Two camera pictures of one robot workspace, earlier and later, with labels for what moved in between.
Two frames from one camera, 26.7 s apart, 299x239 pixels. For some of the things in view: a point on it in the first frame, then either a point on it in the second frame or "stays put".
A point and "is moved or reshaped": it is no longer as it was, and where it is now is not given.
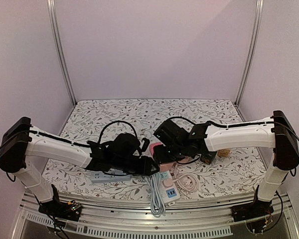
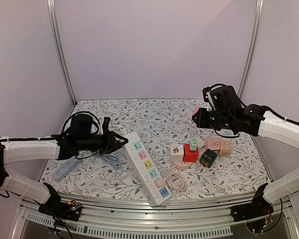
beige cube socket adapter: [224, 153] stays put
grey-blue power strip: [98, 177] to [66, 169]
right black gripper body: [160, 154] to [203, 119]
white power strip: [169, 194] is moved or reshaped
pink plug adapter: [151, 146] to [195, 110]
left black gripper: [145, 169] to [110, 143]
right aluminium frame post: [258, 17] stays put
